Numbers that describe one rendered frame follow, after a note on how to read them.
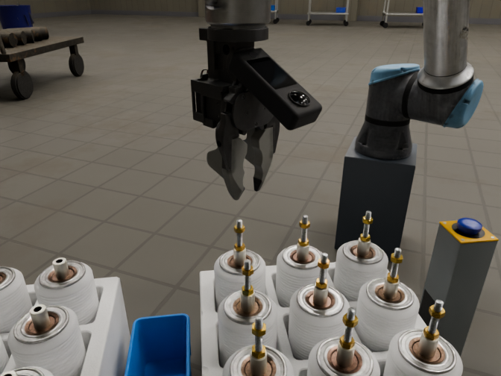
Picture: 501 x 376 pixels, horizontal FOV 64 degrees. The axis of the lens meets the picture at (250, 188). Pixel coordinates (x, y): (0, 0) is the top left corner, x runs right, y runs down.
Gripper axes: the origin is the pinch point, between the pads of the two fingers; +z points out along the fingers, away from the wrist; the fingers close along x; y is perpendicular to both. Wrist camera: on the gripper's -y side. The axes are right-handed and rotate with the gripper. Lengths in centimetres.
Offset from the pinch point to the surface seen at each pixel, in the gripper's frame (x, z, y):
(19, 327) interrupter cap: 27.4, 21.0, 20.8
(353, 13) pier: -879, 30, 551
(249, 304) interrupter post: 0.6, 19.6, -0.3
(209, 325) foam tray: 2.6, 28.3, 7.5
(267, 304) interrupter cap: -2.4, 21.0, -1.4
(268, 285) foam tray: -12.4, 28.3, 7.7
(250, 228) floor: -44, 46, 46
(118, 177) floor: -33, 46, 112
